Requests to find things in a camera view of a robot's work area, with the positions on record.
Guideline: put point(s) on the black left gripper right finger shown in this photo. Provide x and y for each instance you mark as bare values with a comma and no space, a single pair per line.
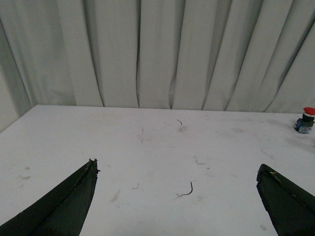
290,207

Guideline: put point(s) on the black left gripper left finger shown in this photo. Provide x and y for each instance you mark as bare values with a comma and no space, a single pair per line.
60,212

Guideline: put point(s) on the red mushroom push button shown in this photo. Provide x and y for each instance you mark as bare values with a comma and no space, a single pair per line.
304,124

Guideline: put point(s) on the white pleated curtain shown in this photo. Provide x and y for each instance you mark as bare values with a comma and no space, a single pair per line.
217,55

